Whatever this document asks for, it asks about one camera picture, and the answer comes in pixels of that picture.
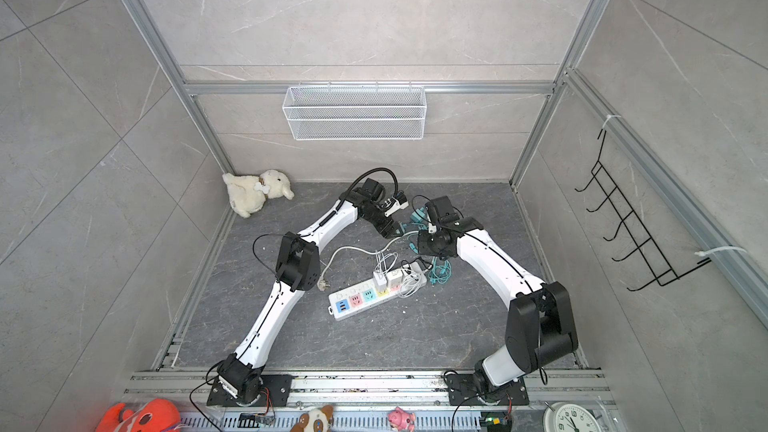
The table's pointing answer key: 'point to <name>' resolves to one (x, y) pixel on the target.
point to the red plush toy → (157, 415)
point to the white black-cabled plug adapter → (419, 264)
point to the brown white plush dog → (316, 420)
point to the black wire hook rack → (632, 226)
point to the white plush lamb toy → (248, 194)
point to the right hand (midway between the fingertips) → (425, 243)
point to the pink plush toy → (400, 419)
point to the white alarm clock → (570, 417)
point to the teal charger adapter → (417, 215)
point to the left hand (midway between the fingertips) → (398, 220)
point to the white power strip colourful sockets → (364, 297)
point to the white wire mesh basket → (354, 113)
